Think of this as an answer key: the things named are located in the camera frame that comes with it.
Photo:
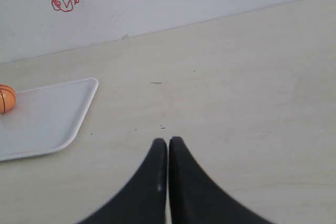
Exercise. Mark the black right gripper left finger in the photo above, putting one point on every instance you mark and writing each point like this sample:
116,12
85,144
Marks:
143,198

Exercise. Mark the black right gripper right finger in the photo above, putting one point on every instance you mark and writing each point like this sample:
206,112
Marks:
195,198

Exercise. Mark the small orange basketball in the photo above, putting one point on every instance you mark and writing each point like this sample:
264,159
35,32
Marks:
8,98

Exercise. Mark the white plastic tray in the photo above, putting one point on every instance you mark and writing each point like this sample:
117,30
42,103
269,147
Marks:
46,120

